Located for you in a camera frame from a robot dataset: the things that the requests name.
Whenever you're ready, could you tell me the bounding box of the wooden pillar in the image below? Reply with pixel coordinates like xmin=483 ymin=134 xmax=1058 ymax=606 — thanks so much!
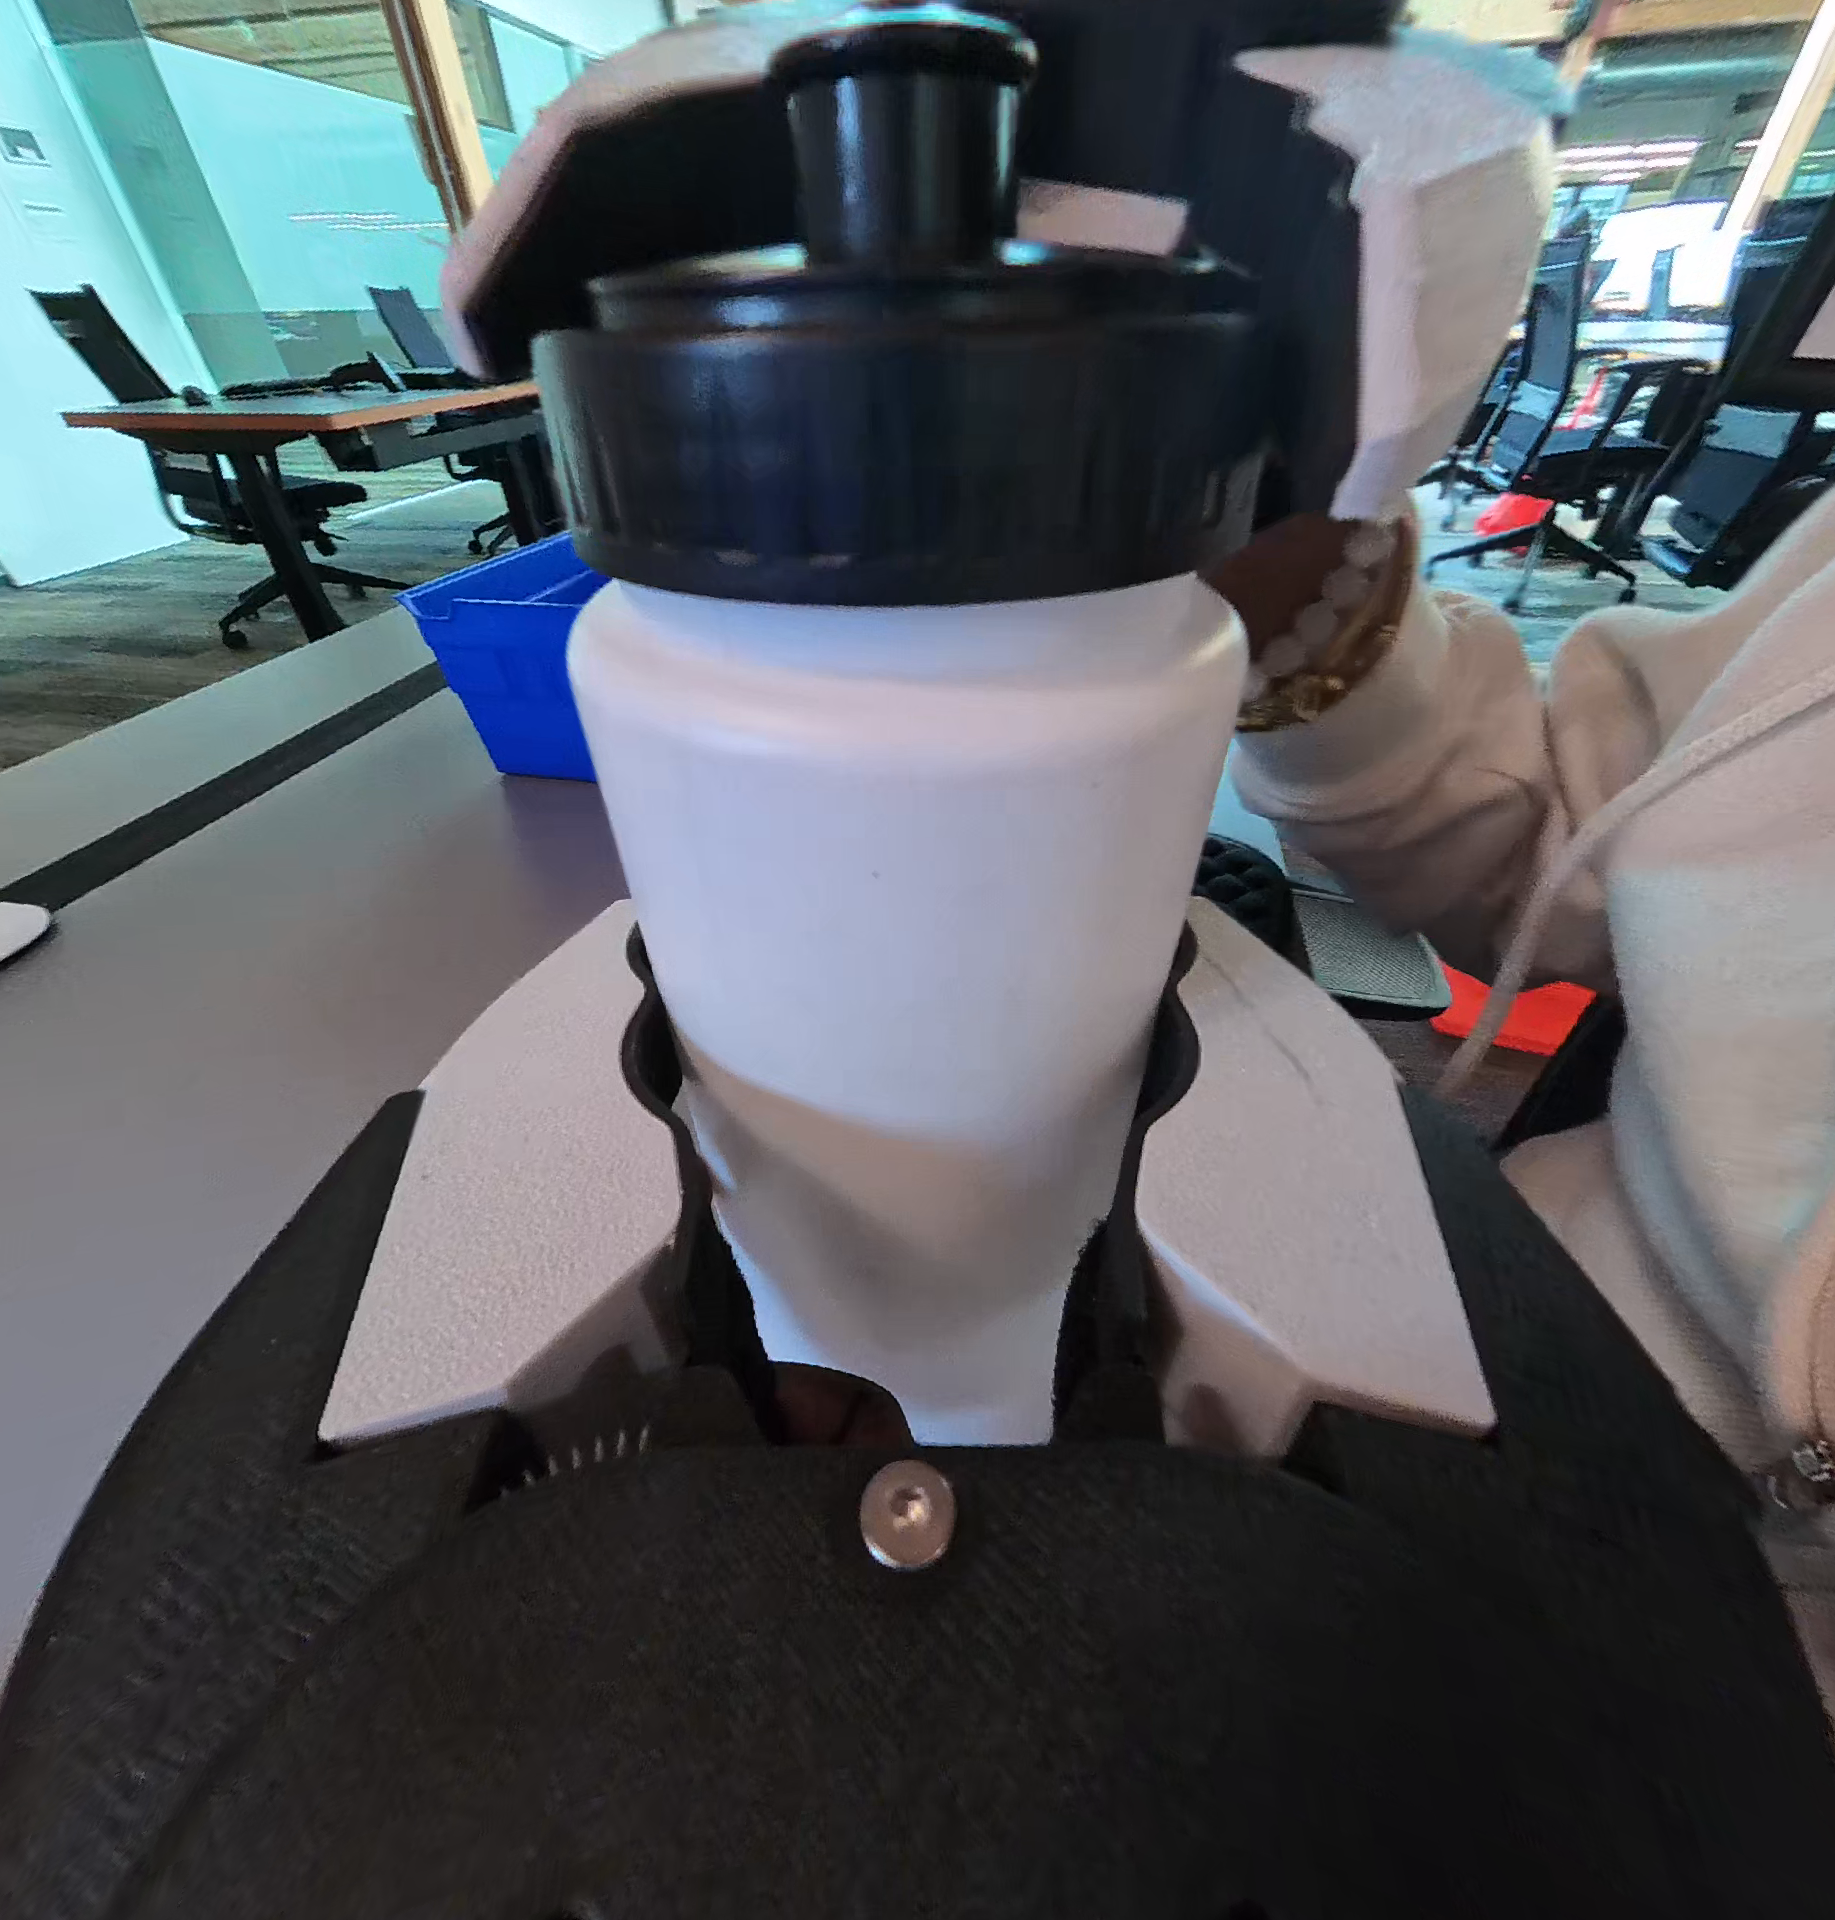
xmin=378 ymin=0 xmax=504 ymax=230

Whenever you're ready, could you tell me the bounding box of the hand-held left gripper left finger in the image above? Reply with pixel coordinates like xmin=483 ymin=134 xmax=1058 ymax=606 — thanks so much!
xmin=315 ymin=900 xmax=783 ymax=1480

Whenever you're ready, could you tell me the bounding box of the wooden top desk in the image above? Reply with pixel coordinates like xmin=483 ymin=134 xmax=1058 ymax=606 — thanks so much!
xmin=59 ymin=380 xmax=546 ymax=647

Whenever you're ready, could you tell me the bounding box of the white plastic bottle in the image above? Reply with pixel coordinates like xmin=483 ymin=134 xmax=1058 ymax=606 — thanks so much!
xmin=561 ymin=577 xmax=1253 ymax=1453

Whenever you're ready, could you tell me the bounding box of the gold bangle bracelet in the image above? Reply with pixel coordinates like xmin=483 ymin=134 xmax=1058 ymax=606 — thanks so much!
xmin=1237 ymin=522 xmax=1417 ymax=734

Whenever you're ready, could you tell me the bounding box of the grey mesh chair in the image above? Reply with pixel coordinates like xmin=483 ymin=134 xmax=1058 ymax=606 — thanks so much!
xmin=1287 ymin=886 xmax=1456 ymax=1012

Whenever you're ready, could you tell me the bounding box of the blue plastic bin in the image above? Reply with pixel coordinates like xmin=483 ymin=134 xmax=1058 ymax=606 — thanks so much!
xmin=397 ymin=530 xmax=614 ymax=787

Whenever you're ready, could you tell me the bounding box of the person's left hand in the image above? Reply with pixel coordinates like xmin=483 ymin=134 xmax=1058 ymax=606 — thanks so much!
xmin=776 ymin=1361 xmax=915 ymax=1453

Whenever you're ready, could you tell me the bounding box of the person's right hand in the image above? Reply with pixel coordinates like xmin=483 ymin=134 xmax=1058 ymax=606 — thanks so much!
xmin=1203 ymin=515 xmax=1362 ymax=672

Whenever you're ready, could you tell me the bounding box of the white bead bracelet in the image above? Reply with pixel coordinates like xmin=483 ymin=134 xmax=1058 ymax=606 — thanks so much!
xmin=1247 ymin=515 xmax=1402 ymax=699

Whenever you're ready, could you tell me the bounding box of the black bottle lid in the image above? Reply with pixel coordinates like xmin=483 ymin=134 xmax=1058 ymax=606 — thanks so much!
xmin=529 ymin=5 xmax=1284 ymax=606

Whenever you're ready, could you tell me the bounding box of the orange cloth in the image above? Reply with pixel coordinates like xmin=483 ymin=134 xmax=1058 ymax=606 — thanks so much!
xmin=1433 ymin=963 xmax=1599 ymax=1058

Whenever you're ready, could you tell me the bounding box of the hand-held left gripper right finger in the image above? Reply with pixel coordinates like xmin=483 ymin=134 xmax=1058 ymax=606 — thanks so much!
xmin=1054 ymin=900 xmax=1499 ymax=1460

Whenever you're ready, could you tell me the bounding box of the black quilted pad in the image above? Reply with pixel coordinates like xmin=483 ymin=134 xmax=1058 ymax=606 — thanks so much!
xmin=1193 ymin=833 xmax=1311 ymax=963

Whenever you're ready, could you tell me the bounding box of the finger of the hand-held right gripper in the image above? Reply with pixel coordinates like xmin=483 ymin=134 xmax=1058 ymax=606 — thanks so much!
xmin=1203 ymin=41 xmax=1561 ymax=522
xmin=441 ymin=25 xmax=814 ymax=387

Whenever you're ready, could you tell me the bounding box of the black office chair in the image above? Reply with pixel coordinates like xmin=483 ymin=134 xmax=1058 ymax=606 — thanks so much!
xmin=1433 ymin=232 xmax=1595 ymax=501
xmin=364 ymin=286 xmax=464 ymax=380
xmin=28 ymin=286 xmax=411 ymax=647
xmin=1499 ymin=351 xmax=1835 ymax=606

